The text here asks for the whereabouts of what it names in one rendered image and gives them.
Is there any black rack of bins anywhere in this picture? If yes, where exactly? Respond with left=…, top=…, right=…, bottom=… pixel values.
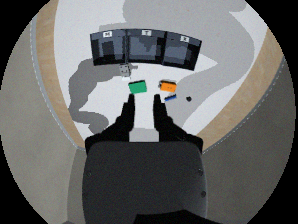
left=90, top=29, right=202, bottom=71

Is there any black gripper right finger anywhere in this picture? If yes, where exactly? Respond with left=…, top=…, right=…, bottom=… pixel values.
left=153, top=94, right=203, bottom=155

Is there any orange box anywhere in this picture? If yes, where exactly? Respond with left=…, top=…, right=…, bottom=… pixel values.
left=160, top=80, right=177, bottom=92

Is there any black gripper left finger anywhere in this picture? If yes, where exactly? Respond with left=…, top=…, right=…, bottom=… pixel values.
left=85, top=94, right=135, bottom=155

